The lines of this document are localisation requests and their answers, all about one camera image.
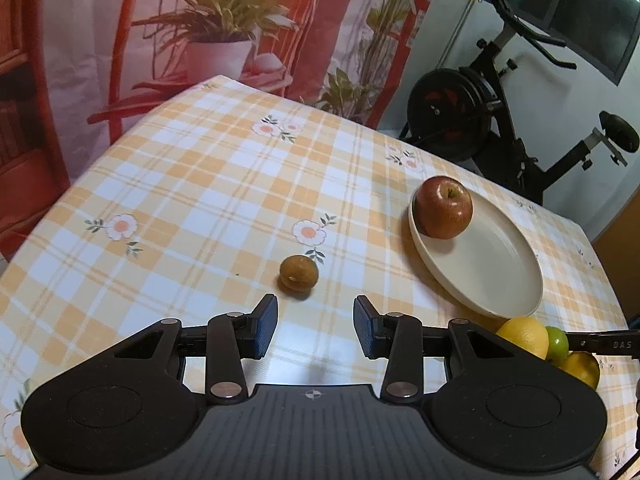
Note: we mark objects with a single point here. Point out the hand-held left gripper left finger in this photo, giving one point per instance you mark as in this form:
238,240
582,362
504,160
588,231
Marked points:
267,325

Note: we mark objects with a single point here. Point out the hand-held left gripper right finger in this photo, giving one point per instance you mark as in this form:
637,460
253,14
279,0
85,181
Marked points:
362,325

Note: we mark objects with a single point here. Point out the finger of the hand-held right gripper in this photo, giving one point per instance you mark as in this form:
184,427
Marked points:
610,345

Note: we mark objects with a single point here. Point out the yellow-green citrus fruit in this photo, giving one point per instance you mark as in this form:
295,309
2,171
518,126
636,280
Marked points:
584,367

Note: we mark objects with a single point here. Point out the green lime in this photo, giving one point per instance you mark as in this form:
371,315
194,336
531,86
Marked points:
557,344

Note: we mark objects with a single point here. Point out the small brown fruit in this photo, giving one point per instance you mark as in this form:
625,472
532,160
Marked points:
298,272

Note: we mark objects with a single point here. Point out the large yellow lemon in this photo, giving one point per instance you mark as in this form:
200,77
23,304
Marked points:
524,335

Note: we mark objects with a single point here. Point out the cream oval plate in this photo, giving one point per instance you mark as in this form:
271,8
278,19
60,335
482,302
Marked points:
492,265

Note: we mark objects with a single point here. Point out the red apple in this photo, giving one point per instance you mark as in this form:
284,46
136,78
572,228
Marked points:
444,206

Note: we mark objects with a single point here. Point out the orange plaid floral tablecloth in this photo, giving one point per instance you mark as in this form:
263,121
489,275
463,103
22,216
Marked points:
200,185

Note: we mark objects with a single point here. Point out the black exercise bike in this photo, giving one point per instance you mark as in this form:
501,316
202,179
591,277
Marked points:
465,115

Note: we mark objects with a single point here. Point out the printed plant backdrop cloth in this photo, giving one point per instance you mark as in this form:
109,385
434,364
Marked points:
100,35

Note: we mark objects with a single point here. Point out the dark window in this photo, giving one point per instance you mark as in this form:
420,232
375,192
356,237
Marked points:
575,5

